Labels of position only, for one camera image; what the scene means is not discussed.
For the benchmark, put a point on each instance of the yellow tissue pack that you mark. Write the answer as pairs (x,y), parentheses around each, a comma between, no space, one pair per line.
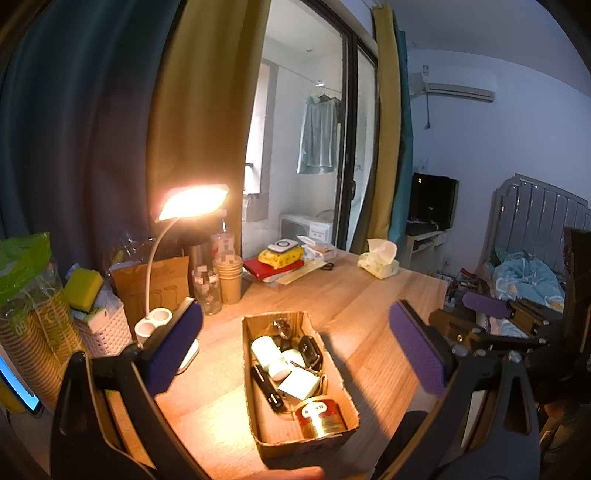
(378,267)

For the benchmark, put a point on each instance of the white television stand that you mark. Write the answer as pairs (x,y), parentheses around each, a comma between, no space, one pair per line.
(425,244)

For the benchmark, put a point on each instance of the black sliding door frame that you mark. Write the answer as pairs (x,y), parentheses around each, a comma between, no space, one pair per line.
(351,138)

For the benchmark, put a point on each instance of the teal curtain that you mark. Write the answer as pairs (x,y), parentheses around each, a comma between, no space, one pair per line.
(405,161)

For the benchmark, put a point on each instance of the white plastic basket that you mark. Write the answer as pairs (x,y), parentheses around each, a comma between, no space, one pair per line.
(106,332)

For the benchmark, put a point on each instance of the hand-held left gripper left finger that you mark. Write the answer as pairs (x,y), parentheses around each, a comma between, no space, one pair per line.
(173,346)

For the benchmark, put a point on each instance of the red metal can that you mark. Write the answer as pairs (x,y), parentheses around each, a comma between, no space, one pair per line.
(318,417)

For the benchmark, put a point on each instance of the dark blue curtain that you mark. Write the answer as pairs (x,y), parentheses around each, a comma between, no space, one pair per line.
(69,115)

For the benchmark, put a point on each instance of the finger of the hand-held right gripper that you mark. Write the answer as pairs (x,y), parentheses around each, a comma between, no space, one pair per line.
(461,327)
(485,304)

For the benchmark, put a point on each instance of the hanging pale green garment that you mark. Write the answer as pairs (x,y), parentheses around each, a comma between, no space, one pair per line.
(316,134)

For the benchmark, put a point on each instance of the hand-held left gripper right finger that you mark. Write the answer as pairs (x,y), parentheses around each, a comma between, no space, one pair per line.
(418,350)

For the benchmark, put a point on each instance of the white medicine box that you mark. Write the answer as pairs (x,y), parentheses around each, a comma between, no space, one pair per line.
(323,252)

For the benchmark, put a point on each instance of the narrow yellow curtain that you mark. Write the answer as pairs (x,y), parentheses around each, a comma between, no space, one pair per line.
(385,138)

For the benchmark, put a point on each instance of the white desk lamp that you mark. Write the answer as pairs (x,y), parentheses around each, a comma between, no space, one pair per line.
(154,321)

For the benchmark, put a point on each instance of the stack of brown paper cups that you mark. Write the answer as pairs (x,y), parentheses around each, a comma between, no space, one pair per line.
(228,286)

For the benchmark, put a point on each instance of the yellow green sponge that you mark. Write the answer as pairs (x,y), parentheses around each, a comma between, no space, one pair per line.
(83,288)

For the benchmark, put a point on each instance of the clear plastic document folder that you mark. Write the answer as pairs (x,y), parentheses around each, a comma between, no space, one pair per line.
(277,282)

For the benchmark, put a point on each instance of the clear plastic water bottle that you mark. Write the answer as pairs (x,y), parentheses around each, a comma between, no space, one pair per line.
(224,244)

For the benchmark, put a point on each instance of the white charger adapter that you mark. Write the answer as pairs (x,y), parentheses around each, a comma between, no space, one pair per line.
(300,383)

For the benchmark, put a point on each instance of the white wall socket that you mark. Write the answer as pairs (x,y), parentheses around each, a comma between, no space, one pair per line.
(425,164)

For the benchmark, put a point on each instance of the yellow wet wipes pack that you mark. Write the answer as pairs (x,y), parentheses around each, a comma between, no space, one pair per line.
(281,259)

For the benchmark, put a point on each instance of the clear plastic bag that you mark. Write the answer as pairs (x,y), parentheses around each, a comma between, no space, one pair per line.
(131,249)

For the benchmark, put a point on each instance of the green bag of paper cups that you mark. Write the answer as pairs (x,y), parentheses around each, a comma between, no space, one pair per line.
(27,286)

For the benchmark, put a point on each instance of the white air conditioner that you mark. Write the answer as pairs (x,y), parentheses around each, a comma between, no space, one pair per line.
(461,87)

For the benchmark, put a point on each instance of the blue printed blanket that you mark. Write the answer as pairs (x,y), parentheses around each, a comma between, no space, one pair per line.
(521,277)

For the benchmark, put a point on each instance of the tablet with lit screen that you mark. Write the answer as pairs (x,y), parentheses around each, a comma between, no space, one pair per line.
(18,387)

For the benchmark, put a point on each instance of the white appliance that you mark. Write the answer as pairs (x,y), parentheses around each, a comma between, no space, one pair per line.
(300,228)

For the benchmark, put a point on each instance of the brown printed carton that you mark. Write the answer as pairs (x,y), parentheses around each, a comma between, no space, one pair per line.
(131,286)

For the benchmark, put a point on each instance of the manila envelope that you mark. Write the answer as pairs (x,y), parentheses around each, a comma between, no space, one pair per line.
(307,272)

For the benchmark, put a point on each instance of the red book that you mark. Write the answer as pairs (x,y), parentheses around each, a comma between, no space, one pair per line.
(258,268)

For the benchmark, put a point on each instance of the steel thermos flask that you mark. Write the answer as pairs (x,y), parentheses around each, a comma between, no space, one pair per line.
(198,251)

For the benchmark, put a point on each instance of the person's left hand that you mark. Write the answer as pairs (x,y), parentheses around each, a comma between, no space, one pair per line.
(291,474)

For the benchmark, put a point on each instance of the grey padded headboard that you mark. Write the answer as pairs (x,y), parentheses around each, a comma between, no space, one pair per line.
(531,217)

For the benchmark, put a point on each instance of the cardboard box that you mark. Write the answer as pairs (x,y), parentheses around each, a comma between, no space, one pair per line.
(286,434)

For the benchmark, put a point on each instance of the white open carton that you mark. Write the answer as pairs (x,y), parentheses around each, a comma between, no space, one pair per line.
(309,241)

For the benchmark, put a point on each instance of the wide yellow curtain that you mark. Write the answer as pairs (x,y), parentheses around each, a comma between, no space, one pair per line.
(203,92)

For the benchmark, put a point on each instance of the white pill bottle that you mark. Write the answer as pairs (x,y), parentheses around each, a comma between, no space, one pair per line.
(265,350)

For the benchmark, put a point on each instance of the black television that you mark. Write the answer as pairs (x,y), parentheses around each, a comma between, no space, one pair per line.
(434,198)

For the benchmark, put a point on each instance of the pile of small floor items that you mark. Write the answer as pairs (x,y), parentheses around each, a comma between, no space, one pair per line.
(455,288)

